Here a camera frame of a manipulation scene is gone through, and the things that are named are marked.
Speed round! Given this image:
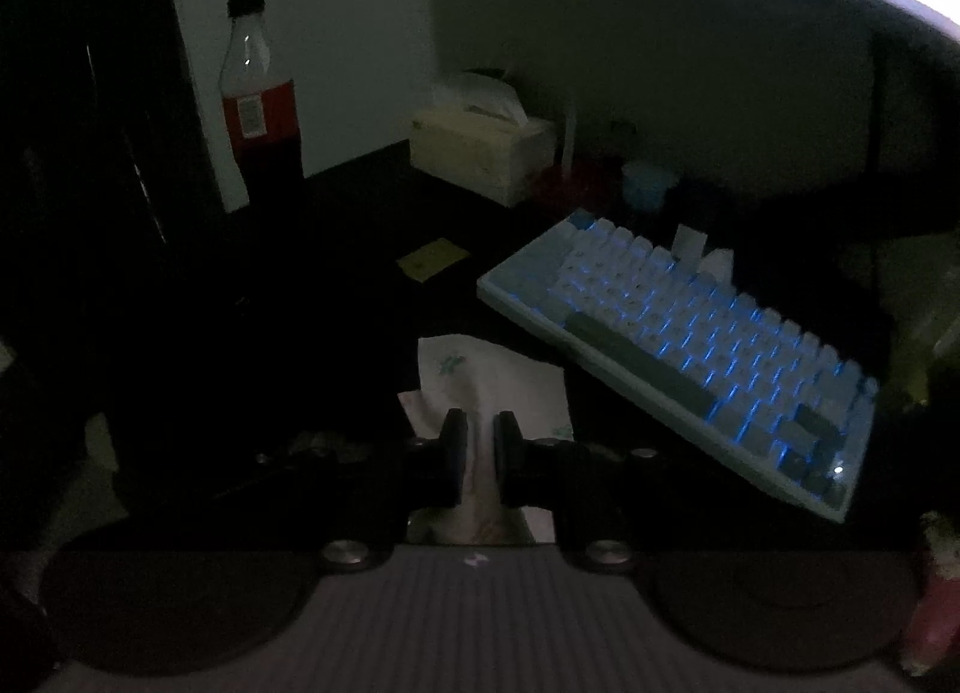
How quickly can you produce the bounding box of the cola bottle with red label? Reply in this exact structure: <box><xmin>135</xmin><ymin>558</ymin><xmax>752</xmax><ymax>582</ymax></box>
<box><xmin>220</xmin><ymin>0</ymin><xmax>306</xmax><ymax>214</ymax></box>

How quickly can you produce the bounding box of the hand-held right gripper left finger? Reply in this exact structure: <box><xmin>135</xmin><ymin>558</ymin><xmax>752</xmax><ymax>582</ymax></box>
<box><xmin>255</xmin><ymin>408</ymin><xmax>470</xmax><ymax>575</ymax></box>

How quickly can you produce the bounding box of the small light blue cup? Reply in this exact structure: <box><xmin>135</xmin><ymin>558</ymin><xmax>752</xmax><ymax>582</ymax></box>
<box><xmin>621</xmin><ymin>162</ymin><xmax>676</xmax><ymax>210</ymax></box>

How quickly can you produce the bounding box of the pink cloth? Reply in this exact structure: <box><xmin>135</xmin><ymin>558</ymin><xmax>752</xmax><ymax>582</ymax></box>
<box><xmin>904</xmin><ymin>511</ymin><xmax>960</xmax><ymax>675</ymax></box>

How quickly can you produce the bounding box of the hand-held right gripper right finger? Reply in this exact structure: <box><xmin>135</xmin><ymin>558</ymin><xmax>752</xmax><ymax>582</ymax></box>
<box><xmin>491</xmin><ymin>410</ymin><xmax>665</xmax><ymax>575</ymax></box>

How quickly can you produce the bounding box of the dark red object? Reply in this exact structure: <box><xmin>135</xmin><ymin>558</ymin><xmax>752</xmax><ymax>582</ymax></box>
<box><xmin>536</xmin><ymin>164</ymin><xmax>620</xmax><ymax>210</ymax></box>

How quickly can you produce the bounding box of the white printed tissue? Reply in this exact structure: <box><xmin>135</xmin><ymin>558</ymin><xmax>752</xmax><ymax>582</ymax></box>
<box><xmin>397</xmin><ymin>337</ymin><xmax>575</xmax><ymax>544</ymax></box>

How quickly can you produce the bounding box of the yellow sticky note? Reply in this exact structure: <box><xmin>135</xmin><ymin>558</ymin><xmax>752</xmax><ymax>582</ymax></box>
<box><xmin>396</xmin><ymin>239</ymin><xmax>470</xmax><ymax>281</ymax></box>

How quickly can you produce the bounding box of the pale tissue box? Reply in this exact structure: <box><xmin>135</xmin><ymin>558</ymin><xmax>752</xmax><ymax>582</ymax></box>
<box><xmin>409</xmin><ymin>70</ymin><xmax>560</xmax><ymax>208</ymax></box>

